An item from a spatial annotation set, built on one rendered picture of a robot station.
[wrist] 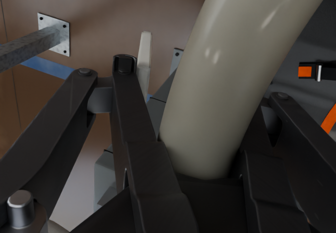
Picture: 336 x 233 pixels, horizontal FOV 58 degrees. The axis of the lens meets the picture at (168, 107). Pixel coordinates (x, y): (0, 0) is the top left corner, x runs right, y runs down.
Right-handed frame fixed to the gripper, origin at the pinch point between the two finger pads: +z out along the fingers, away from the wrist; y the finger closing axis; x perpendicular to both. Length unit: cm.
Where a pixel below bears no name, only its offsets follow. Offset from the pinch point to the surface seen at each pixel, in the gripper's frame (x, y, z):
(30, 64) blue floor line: -70, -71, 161
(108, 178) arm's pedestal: -53, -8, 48
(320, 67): -27, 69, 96
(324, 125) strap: -54, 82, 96
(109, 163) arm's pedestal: -49, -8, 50
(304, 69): -30, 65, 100
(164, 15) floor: -22, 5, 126
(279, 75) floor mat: -36, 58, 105
